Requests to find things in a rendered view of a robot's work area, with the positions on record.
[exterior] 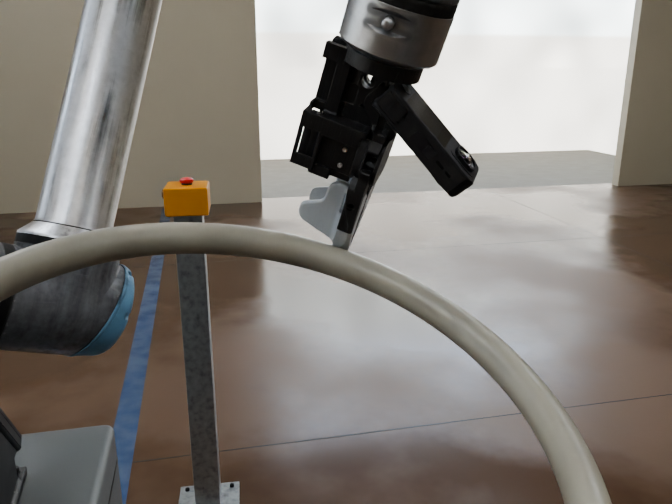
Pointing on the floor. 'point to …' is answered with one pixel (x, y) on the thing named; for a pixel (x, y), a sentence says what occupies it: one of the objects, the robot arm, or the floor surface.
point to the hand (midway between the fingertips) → (343, 248)
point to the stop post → (198, 352)
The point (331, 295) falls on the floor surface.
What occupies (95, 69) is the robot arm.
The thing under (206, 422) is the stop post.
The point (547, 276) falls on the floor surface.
